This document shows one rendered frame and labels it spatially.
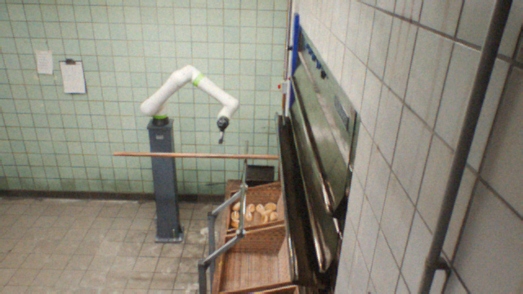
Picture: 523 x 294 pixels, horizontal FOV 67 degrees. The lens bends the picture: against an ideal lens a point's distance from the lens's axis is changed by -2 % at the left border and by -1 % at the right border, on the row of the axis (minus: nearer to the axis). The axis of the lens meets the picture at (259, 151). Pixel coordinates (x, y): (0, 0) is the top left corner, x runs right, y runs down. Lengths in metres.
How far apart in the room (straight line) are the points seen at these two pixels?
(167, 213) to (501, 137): 3.53
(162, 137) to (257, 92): 1.09
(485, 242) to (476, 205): 0.05
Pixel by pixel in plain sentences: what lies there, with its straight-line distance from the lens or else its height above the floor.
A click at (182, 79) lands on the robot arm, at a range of 3.09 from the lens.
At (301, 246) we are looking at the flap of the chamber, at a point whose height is 1.41.
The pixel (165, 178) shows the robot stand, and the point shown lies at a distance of 3.70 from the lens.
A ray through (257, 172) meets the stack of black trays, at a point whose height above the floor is 0.78.
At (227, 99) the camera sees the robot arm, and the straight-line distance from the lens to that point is 3.17.
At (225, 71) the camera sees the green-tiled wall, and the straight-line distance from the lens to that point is 3.97.
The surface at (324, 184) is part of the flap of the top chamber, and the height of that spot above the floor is 1.73.
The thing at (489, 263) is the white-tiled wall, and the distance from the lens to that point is 0.59.
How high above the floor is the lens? 2.50
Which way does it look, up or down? 26 degrees down
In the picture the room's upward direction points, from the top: 2 degrees clockwise
